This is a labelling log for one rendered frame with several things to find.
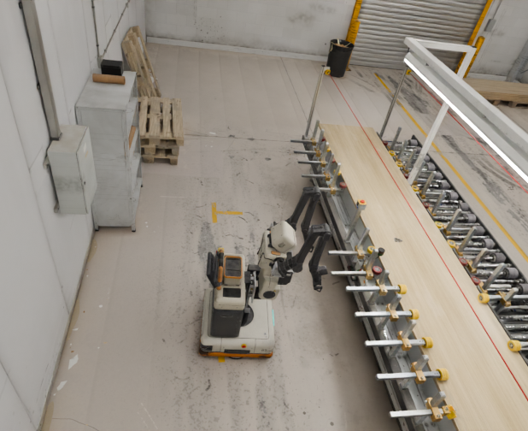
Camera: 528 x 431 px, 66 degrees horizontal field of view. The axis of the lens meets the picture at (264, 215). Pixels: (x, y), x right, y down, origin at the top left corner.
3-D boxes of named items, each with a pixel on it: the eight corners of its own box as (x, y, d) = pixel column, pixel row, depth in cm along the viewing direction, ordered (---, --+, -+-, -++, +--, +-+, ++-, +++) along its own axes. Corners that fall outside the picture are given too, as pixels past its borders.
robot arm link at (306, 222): (312, 185, 314) (314, 194, 306) (319, 185, 315) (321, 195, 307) (299, 226, 342) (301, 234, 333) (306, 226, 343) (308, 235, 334)
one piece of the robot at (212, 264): (215, 297, 329) (205, 280, 314) (217, 264, 355) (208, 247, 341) (229, 294, 327) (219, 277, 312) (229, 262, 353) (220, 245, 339)
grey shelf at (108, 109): (95, 231, 463) (74, 106, 364) (108, 184, 530) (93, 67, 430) (135, 232, 472) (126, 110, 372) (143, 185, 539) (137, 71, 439)
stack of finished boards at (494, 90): (548, 103, 983) (552, 97, 972) (461, 97, 932) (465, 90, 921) (528, 91, 1039) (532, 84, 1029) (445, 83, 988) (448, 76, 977)
